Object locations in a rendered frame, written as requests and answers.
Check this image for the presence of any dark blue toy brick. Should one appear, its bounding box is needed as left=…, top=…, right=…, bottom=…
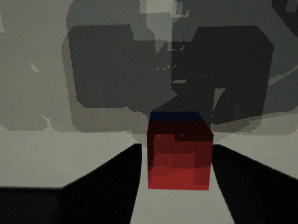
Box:
left=149, top=112, right=204, bottom=121

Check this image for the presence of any red block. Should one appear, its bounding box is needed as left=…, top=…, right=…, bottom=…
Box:
left=147, top=121, right=214, bottom=190

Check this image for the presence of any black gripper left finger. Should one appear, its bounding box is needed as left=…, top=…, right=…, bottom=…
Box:
left=0, top=144, right=142, bottom=224

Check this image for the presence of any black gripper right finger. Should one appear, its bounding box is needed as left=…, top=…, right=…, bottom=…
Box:
left=211, top=144, right=298, bottom=224

